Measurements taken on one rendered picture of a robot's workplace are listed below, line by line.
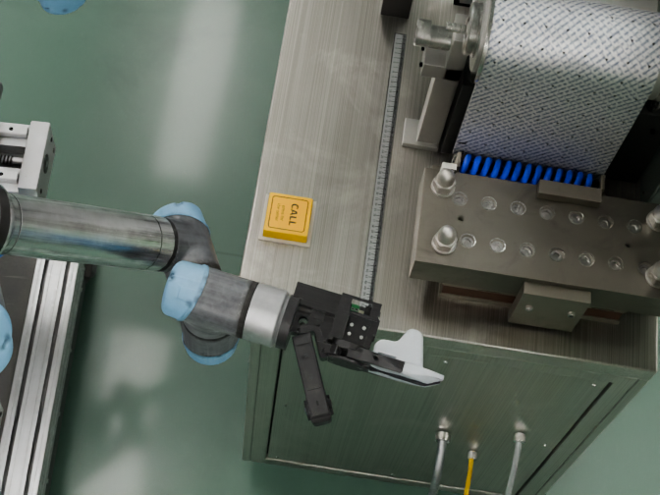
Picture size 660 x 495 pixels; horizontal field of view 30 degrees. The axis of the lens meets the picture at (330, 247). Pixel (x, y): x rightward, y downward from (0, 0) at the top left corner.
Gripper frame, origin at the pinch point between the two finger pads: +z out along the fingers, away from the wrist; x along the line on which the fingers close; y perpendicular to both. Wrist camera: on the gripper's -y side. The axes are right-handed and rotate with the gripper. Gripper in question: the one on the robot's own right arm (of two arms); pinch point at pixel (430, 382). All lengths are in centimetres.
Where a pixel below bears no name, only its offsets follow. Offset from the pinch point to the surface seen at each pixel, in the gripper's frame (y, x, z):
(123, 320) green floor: 10, 125, -64
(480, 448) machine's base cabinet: 2, 81, 17
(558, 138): 42.8, 18.8, 9.3
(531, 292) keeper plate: 20.1, 22.0, 11.9
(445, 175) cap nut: 32.8, 19.7, -5.1
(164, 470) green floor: -19, 117, -43
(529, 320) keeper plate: 17.8, 30.8, 13.8
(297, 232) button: 20.8, 32.1, -24.4
